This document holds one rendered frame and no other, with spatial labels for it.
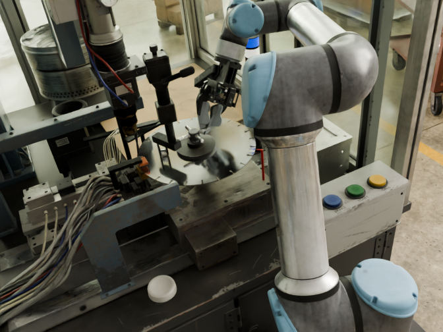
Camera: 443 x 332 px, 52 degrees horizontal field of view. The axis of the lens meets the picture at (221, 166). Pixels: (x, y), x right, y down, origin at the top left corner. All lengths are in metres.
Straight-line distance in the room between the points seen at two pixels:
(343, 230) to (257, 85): 0.56
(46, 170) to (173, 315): 0.81
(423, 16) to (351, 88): 0.39
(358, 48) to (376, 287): 0.41
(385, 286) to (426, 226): 1.58
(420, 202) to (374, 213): 1.37
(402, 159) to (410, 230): 1.16
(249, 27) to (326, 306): 0.62
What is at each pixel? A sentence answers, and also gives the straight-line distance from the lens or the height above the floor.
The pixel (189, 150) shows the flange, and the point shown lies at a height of 0.96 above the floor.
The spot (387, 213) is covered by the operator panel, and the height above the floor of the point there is 0.81.
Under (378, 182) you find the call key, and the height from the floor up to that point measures 0.91.
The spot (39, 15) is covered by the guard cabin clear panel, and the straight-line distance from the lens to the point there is 2.13.
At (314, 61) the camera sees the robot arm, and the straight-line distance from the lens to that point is 0.73.
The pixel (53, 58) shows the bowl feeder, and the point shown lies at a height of 1.06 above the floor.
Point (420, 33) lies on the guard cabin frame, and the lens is 1.11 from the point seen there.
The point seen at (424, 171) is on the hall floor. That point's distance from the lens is 2.78.
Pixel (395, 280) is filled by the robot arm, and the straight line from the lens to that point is 0.89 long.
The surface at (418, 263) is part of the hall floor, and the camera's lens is 2.26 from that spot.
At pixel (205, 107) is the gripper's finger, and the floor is 1.05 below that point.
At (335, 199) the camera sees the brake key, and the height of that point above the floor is 0.91.
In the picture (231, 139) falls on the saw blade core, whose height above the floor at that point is 0.95.
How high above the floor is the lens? 1.65
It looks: 37 degrees down
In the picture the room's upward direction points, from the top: 7 degrees counter-clockwise
